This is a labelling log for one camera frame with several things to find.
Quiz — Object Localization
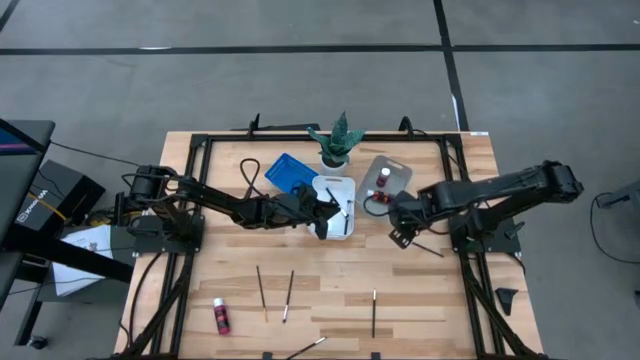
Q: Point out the thick black cable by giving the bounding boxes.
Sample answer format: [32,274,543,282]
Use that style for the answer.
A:
[127,251,166,351]

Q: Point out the black power supply box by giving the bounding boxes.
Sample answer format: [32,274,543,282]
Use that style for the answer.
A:
[113,192,151,227]

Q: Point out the grey equipment base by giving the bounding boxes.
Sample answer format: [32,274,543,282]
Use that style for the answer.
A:
[595,178,640,211]

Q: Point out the orange paint bottle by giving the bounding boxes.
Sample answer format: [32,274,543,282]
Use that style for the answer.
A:
[366,188,396,206]

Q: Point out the wooden paintbrush vertical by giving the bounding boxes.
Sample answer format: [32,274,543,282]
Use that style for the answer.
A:
[255,264,270,324]

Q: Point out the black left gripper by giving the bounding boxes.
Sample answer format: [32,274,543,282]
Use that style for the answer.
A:
[259,191,343,241]

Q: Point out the white plastic bin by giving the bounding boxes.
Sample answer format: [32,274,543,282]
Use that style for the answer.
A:
[306,174,357,241]

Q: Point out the black plastic bracket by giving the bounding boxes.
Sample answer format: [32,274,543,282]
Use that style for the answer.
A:
[495,287,520,317]

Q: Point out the potted snake plant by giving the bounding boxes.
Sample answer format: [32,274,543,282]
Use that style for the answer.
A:
[306,110,367,177]

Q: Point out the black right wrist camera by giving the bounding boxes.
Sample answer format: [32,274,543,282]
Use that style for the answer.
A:
[388,228,417,250]

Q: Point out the black monitor stand cart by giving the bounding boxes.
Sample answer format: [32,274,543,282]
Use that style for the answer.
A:
[0,117,135,347]

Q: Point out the black computer case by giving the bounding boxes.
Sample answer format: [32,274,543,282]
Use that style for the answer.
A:
[14,158,107,234]

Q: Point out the grey plastic bin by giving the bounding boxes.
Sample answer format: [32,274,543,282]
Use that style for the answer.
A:
[354,154,415,221]

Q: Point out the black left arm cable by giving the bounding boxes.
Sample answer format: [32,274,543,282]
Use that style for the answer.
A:
[238,157,263,201]

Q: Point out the black metal table frame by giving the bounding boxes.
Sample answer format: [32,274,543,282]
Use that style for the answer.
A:
[115,113,547,360]

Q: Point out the black floor cable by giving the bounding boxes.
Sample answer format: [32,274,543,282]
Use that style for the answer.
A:
[49,140,159,173]
[589,191,640,266]

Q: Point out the blue plastic basket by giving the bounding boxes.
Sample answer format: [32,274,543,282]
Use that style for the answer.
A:
[263,151,320,197]

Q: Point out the white paper sheets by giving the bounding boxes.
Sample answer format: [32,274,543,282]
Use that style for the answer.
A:
[51,223,115,297]

